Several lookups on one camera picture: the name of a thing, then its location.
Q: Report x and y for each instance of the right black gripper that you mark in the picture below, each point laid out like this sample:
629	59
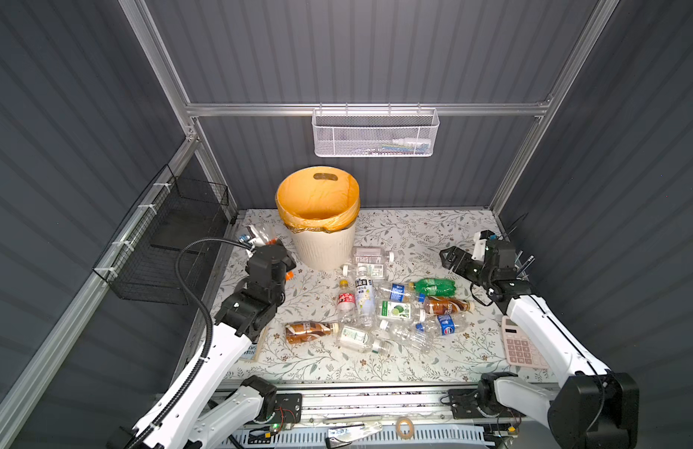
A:
458	261

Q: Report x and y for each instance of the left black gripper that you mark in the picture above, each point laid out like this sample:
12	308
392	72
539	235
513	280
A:
276	253

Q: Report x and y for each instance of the green plastic bottle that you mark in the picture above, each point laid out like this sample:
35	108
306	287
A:
436	287

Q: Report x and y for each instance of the brown coffee bottle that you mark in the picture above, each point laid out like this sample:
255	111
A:
445	305

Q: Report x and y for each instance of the brown tea bottle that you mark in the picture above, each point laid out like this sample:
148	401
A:
307	331

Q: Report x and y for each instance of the clear bottle blue label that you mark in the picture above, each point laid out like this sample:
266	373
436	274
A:
399	292
441	325

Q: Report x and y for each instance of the bottle red label yellow cap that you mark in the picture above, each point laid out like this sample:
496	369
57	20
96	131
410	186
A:
346	305

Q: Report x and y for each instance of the tall clear bottle dark label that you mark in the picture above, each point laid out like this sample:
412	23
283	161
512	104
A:
365	298

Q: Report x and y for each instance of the bottle green lime label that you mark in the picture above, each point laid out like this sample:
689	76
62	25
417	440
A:
403	312

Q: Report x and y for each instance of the small bottle orange label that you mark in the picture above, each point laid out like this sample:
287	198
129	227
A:
258	235

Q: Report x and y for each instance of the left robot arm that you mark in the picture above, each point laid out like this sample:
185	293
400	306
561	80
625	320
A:
180	419

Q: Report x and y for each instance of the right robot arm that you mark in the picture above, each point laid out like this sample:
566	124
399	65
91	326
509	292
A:
594	407

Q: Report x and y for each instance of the white ribbed trash bin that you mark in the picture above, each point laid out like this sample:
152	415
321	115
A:
324	251

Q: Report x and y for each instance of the orange bin liner bag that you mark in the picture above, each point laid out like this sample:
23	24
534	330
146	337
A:
319	199

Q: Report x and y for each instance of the white pen holder cup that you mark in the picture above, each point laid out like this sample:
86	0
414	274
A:
521	272

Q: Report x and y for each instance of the pink calculator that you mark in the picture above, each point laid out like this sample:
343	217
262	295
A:
519	350

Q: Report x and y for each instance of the illustrated paperback book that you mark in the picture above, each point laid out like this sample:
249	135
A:
253	351

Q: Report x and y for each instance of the square clear bottle white cap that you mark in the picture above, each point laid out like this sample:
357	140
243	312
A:
372	256

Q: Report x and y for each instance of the clear bottle white label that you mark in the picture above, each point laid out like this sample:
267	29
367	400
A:
374	271

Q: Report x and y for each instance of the silver foil wrapper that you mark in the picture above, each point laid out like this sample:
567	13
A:
345	436

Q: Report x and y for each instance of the tape roll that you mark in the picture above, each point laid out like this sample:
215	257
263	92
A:
404	428

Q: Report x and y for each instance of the black wire side basket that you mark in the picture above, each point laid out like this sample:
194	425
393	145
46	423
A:
184	209

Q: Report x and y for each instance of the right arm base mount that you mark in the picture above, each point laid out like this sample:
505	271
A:
464	404

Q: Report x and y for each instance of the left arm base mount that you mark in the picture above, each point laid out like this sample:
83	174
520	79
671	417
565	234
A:
287	410

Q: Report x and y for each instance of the white wire wall basket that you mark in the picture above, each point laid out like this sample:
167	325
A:
375	133

